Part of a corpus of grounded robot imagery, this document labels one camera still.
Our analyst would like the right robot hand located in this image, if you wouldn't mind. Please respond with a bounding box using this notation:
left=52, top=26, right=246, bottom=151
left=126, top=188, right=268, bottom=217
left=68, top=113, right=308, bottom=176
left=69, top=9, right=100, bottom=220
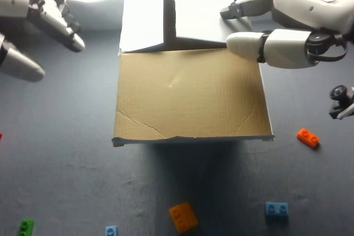
left=220, top=0, right=354, bottom=70

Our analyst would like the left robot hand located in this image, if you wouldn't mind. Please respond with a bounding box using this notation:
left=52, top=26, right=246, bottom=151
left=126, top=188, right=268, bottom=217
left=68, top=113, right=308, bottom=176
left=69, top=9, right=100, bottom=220
left=0, top=0, right=86, bottom=83

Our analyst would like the cardboard box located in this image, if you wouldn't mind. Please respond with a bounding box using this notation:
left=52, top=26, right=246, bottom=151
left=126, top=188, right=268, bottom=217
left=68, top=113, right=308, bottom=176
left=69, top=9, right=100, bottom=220
left=111, top=0, right=276, bottom=148

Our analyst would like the red-orange flat toy brick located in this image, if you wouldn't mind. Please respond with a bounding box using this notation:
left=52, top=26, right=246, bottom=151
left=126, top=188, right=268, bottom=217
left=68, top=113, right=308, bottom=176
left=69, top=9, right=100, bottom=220
left=296, top=128, right=321, bottom=149

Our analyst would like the grey table cloth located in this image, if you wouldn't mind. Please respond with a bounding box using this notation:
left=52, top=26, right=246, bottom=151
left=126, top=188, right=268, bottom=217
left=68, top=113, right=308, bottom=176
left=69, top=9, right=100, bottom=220
left=0, top=0, right=354, bottom=236

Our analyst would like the green toy brick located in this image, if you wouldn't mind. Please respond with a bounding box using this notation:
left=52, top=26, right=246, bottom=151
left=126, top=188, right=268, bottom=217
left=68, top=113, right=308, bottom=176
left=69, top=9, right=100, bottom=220
left=18, top=219, right=36, bottom=236

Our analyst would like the yellow-orange toy brick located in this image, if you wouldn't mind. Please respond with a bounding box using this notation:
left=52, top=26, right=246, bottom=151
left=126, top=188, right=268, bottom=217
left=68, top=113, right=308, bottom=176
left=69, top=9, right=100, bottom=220
left=168, top=202, right=199, bottom=234

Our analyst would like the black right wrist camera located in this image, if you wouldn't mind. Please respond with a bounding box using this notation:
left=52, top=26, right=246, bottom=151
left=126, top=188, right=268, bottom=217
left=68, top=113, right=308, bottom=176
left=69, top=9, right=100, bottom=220
left=328, top=84, right=354, bottom=120

